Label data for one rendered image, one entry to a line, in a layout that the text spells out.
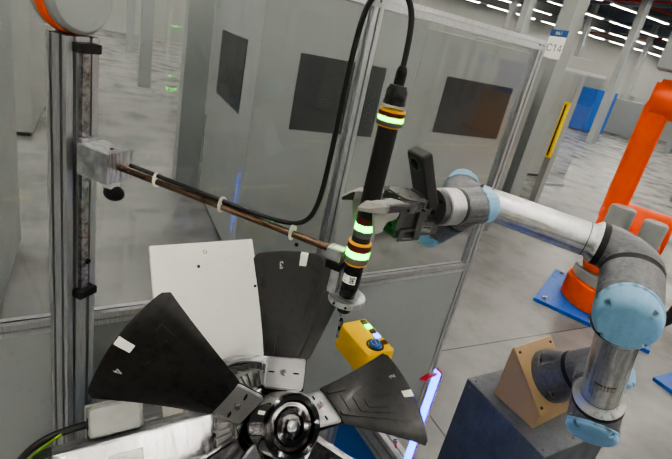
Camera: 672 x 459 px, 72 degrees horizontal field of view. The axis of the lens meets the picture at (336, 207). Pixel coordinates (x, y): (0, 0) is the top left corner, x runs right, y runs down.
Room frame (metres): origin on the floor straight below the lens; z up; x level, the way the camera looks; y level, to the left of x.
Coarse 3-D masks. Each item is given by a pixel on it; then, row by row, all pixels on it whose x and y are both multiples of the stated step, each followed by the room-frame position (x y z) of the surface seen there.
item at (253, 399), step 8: (240, 384) 0.69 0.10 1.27; (232, 392) 0.68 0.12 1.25; (240, 392) 0.69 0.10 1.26; (248, 392) 0.69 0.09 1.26; (256, 392) 0.69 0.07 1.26; (224, 400) 0.68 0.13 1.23; (232, 400) 0.69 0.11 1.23; (240, 400) 0.69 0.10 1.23; (248, 400) 0.69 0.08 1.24; (256, 400) 0.69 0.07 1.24; (216, 408) 0.68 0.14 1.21; (224, 408) 0.69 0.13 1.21; (232, 408) 0.69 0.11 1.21; (240, 408) 0.69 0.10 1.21; (248, 408) 0.69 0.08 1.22; (224, 416) 0.69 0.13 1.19; (232, 416) 0.69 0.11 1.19; (240, 416) 0.69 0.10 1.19
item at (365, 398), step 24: (384, 360) 0.96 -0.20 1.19; (336, 384) 0.84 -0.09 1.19; (360, 384) 0.86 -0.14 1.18; (384, 384) 0.89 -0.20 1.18; (336, 408) 0.77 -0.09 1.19; (360, 408) 0.79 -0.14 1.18; (384, 408) 0.82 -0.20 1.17; (408, 408) 0.85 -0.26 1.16; (384, 432) 0.76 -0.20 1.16; (408, 432) 0.79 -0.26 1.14
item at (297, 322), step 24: (264, 264) 0.92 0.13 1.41; (288, 264) 0.92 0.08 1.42; (312, 264) 0.92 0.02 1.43; (264, 288) 0.89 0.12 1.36; (288, 288) 0.88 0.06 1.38; (312, 288) 0.88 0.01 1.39; (264, 312) 0.85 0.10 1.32; (288, 312) 0.85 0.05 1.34; (312, 312) 0.84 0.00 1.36; (264, 336) 0.82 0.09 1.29; (288, 336) 0.81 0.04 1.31; (312, 336) 0.81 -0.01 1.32
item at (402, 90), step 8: (400, 72) 0.75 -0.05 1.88; (400, 80) 0.75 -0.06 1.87; (392, 88) 0.75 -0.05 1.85; (400, 88) 0.75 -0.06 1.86; (392, 96) 0.75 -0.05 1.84; (400, 96) 0.75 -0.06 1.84; (392, 104) 0.74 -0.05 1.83; (400, 104) 0.75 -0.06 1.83; (344, 272) 0.75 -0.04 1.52; (352, 272) 0.74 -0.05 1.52; (360, 272) 0.75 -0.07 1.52; (344, 280) 0.75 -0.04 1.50; (352, 280) 0.74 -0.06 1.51; (360, 280) 0.76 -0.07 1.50; (344, 288) 0.75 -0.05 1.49; (352, 288) 0.75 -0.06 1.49; (344, 296) 0.75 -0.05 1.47; (352, 296) 0.75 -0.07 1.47; (344, 312) 0.75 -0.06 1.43
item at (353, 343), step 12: (348, 324) 1.25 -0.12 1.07; (360, 324) 1.26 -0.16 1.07; (348, 336) 1.20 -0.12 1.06; (360, 336) 1.20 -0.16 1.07; (372, 336) 1.22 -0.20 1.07; (348, 348) 1.19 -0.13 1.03; (360, 348) 1.15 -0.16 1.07; (372, 348) 1.15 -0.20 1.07; (384, 348) 1.17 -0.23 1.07; (348, 360) 1.18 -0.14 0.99; (360, 360) 1.14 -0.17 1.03
